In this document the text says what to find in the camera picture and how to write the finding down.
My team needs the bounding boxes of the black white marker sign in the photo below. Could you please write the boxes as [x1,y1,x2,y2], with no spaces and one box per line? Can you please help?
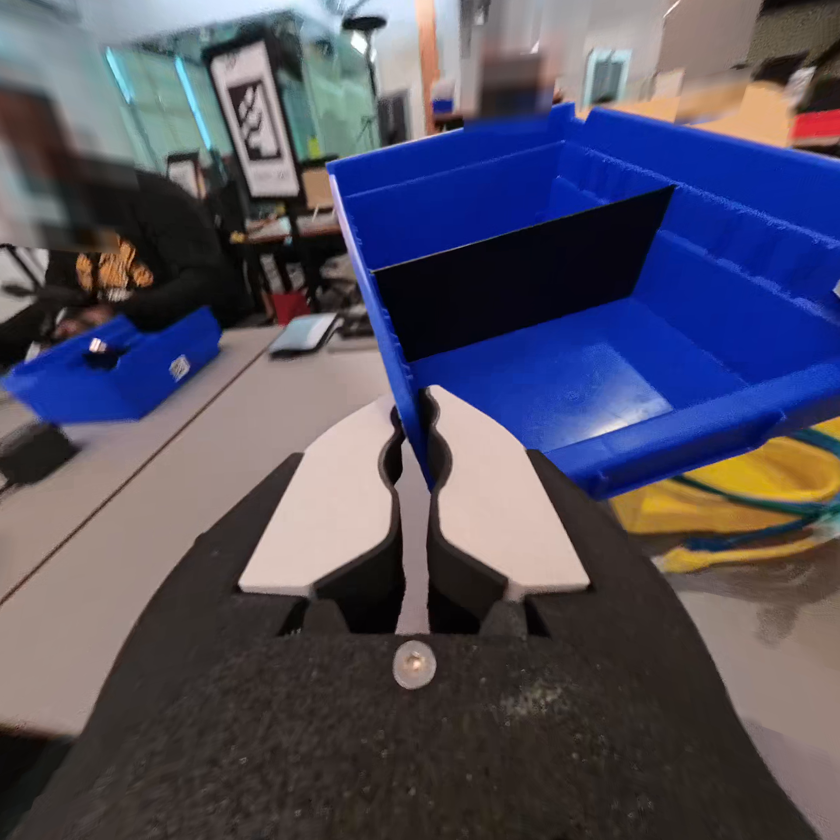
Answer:
[203,36,303,201]

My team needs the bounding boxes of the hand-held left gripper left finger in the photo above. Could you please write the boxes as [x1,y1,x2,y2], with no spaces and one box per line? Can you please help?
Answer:
[238,394,404,635]

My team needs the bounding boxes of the green ethernet cable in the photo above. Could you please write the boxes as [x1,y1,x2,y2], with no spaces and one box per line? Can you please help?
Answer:
[669,427,840,526]

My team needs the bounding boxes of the yellow storage bin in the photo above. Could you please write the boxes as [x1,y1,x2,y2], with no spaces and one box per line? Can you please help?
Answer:
[610,420,840,575]

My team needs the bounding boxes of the black bin divider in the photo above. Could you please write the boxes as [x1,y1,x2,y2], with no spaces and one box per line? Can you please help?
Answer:
[371,185,676,363]

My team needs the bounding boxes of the grey laptop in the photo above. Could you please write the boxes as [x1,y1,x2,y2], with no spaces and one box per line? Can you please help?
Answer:
[269,311,342,358]

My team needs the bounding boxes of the blue bin with white sticker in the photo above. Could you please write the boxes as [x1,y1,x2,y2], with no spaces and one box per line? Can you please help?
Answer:
[3,305,223,424]

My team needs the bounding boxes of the blue storage bin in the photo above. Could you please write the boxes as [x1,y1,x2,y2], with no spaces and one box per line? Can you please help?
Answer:
[326,101,840,501]

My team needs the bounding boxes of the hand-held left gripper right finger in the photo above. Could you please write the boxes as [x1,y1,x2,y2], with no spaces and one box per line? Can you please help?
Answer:
[425,385,593,635]

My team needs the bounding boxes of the blue ethernet cable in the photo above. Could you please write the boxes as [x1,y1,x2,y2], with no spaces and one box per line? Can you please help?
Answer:
[686,512,828,552]

